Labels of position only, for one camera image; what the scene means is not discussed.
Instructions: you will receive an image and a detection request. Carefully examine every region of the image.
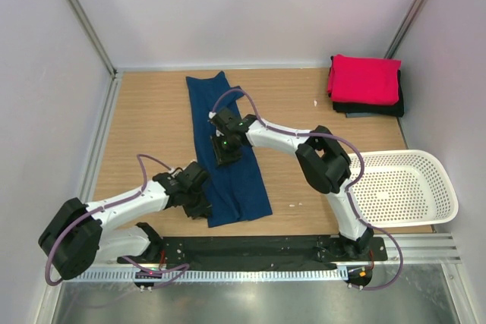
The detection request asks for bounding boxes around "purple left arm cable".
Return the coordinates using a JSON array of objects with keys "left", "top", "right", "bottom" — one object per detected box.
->
[{"left": 44, "top": 154, "right": 191, "bottom": 288}]

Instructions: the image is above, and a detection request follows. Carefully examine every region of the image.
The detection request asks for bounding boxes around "folded pink t-shirt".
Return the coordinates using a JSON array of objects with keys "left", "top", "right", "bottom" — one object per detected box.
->
[{"left": 327, "top": 54, "right": 402, "bottom": 105}]

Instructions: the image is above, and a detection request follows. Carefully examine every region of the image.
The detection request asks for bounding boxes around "white perforated plastic basket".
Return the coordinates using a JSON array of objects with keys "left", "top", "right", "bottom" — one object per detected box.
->
[{"left": 352, "top": 149, "right": 459, "bottom": 228}]

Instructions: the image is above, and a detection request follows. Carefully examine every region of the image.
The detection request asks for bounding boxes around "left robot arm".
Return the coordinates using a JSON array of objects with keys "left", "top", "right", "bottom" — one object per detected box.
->
[{"left": 38, "top": 161, "right": 212, "bottom": 285}]

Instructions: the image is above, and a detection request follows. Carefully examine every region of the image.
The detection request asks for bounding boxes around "white slotted cable duct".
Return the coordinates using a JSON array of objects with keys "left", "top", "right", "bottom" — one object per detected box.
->
[{"left": 69, "top": 266, "right": 348, "bottom": 284}]

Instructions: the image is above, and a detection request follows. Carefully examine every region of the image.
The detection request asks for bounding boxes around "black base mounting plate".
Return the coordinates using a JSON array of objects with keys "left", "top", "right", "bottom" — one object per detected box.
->
[{"left": 131, "top": 235, "right": 388, "bottom": 272}]

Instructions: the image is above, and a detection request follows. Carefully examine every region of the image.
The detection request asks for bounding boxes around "aluminium rail frame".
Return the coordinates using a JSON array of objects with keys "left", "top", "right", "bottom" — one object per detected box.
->
[{"left": 92, "top": 234, "right": 459, "bottom": 270}]

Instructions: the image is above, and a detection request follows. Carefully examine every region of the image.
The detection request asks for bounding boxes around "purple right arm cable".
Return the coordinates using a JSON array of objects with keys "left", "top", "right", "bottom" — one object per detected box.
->
[{"left": 208, "top": 88, "right": 405, "bottom": 292}]

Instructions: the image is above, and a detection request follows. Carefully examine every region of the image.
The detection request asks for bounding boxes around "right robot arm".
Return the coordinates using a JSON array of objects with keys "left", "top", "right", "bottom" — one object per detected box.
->
[{"left": 209, "top": 108, "right": 374, "bottom": 260}]

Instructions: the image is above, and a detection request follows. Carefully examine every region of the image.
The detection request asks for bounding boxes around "folded grey t-shirt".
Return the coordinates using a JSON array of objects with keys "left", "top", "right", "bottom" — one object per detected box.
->
[{"left": 345, "top": 112, "right": 375, "bottom": 118}]

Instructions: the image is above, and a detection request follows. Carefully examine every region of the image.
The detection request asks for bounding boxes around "folded black t-shirt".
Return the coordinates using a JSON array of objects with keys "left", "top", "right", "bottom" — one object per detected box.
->
[{"left": 332, "top": 71, "right": 405, "bottom": 118}]

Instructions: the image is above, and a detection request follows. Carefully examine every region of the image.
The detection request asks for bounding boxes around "blue printed t-shirt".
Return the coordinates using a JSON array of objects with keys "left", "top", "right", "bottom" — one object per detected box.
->
[{"left": 186, "top": 71, "right": 273, "bottom": 228}]

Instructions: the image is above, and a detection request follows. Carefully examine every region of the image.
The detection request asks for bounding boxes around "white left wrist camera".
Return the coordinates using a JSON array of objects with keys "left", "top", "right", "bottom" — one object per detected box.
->
[{"left": 168, "top": 167, "right": 184, "bottom": 177}]

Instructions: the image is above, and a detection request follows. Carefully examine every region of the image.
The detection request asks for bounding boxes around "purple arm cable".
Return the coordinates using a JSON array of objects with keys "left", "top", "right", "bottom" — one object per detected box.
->
[
  {"left": 44, "top": 154, "right": 191, "bottom": 288},
  {"left": 208, "top": 88, "right": 405, "bottom": 292}
]

